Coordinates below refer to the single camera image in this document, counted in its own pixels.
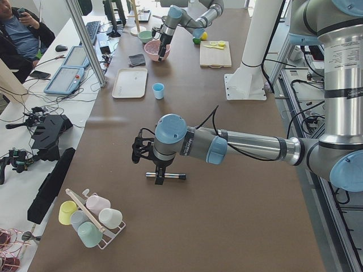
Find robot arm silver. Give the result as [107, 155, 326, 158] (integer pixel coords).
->
[151, 0, 224, 61]
[132, 1, 362, 192]

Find black stand bracket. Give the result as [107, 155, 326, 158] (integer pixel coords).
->
[31, 114, 73, 162]

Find teach pendant lower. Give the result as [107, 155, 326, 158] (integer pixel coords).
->
[44, 66, 85, 95]

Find grey folded cloth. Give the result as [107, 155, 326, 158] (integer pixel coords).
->
[128, 54, 146, 67]

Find yellow lemon lower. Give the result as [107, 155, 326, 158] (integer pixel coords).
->
[200, 32, 208, 41]

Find black computer mouse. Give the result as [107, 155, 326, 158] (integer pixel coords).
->
[55, 45, 68, 52]

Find mint green bowl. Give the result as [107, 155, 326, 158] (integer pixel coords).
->
[138, 30, 153, 44]

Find black monitor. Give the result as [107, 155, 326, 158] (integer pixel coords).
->
[103, 0, 126, 38]

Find black phone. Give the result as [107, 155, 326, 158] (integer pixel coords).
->
[29, 70, 51, 79]

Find pink cup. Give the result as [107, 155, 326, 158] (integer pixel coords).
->
[86, 195, 111, 216]

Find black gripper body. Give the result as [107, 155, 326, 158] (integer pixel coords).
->
[151, 25, 171, 48]
[132, 127, 174, 170]

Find yellow plastic knife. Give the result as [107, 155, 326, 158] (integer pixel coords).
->
[203, 45, 224, 50]

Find steel muddler black tip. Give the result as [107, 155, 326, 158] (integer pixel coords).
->
[145, 172, 187, 180]

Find wooden cutting board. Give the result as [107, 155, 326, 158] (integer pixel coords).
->
[200, 41, 232, 68]

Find aluminium frame post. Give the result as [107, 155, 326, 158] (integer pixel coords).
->
[65, 0, 106, 88]

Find pink bowl with ice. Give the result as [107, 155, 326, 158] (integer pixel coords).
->
[144, 40, 171, 62]

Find long black bar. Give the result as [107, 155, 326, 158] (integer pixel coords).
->
[27, 147, 75, 224]

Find grey cup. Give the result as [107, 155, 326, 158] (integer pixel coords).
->
[70, 210, 88, 232]

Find black keyboard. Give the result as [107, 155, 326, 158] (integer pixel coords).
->
[86, 21, 100, 45]

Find white cup rack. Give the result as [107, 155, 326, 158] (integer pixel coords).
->
[65, 189, 126, 249]

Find teach pendant upper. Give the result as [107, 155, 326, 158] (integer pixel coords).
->
[62, 46, 90, 68]

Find mint cup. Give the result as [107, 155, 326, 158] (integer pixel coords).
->
[77, 222, 103, 248]

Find white camera pillar base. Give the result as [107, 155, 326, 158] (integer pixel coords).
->
[225, 0, 284, 100]

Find yellow cup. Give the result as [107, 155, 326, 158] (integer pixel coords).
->
[58, 201, 78, 226]

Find teach pendant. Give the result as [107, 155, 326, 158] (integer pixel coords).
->
[44, 66, 85, 95]
[62, 46, 90, 68]

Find green lime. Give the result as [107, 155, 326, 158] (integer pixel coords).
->
[192, 37, 201, 45]

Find cream plastic tray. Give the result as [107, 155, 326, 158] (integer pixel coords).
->
[112, 67, 147, 99]

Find light blue cup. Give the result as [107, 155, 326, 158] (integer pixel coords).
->
[152, 83, 164, 100]

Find white cup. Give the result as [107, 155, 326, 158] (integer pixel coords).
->
[98, 208, 123, 229]

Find seated person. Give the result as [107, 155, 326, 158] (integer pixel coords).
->
[1, 1, 55, 83]

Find wooden glass stand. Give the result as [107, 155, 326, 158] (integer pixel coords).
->
[127, 0, 146, 36]

